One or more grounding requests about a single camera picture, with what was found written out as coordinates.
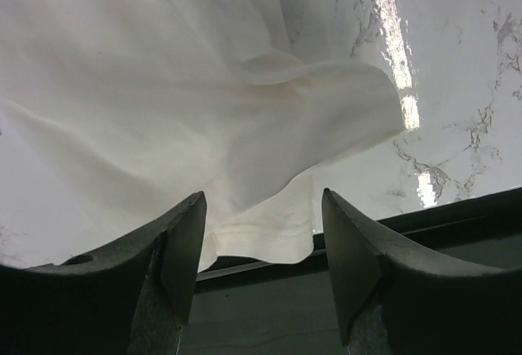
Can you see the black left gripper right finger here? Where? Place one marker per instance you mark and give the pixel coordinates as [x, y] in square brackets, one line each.
[446, 280]

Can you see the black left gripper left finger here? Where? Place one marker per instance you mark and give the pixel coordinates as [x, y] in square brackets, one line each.
[130, 296]

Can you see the white Coca-Cola t-shirt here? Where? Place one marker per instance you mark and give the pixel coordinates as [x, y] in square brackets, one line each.
[114, 111]

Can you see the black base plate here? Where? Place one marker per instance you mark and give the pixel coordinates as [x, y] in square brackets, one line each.
[247, 307]

